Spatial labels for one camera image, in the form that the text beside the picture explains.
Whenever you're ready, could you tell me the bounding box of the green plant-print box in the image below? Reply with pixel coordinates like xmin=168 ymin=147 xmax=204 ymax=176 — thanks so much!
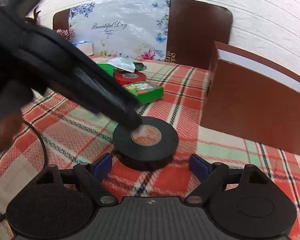
xmin=123 ymin=81 xmax=164 ymax=105

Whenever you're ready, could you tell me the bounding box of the red checkered cloth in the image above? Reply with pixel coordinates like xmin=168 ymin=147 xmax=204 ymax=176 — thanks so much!
xmin=55 ymin=29 xmax=75 ymax=42

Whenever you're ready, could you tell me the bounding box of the brown cardboard box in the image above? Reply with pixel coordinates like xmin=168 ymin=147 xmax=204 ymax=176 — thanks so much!
xmin=200 ymin=42 xmax=300 ymax=155

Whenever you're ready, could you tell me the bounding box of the black cable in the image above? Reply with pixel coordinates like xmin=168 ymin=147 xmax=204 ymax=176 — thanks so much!
xmin=0 ymin=119 xmax=49 ymax=228

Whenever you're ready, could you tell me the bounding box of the plain green box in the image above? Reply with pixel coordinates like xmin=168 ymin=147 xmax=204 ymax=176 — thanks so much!
xmin=97 ymin=63 xmax=115 ymax=77

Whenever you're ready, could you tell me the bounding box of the black tape roll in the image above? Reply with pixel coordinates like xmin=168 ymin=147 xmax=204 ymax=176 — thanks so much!
xmin=113 ymin=116 xmax=179 ymax=162

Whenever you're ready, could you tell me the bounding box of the floral Beautiful Day pillow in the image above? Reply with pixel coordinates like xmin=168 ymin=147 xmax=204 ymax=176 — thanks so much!
xmin=68 ymin=0 xmax=171 ymax=61

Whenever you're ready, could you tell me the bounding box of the person's left hand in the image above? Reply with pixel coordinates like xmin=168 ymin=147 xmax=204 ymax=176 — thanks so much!
xmin=0 ymin=110 xmax=23 ymax=154

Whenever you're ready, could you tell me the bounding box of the plaid bed sheet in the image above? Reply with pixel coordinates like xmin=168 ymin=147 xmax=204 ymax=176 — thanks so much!
xmin=0 ymin=61 xmax=300 ymax=239

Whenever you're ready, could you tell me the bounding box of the brown wooden headboard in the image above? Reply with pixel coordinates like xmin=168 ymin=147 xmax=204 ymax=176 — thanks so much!
xmin=53 ymin=0 xmax=233 ymax=69

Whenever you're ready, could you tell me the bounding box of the red tape roll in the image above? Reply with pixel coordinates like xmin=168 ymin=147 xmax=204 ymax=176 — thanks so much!
xmin=113 ymin=72 xmax=147 ymax=86

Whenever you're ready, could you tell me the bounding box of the white green sachet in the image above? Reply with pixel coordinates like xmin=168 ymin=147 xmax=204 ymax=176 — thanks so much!
xmin=107 ymin=57 xmax=147 ymax=73

